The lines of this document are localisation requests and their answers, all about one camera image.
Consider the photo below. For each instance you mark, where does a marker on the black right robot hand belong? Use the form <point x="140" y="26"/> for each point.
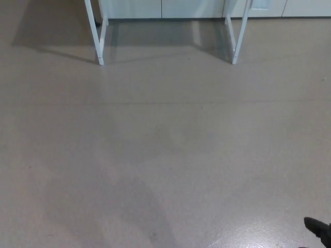
<point x="320" y="228"/>

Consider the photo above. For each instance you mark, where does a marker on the white cabinet with doors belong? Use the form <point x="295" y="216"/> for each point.
<point x="134" y="9"/>

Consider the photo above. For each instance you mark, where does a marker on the white desk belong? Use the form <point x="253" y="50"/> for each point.
<point x="96" y="38"/>

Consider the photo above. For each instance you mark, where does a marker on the small black floor object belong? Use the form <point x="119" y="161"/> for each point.
<point x="97" y="23"/>

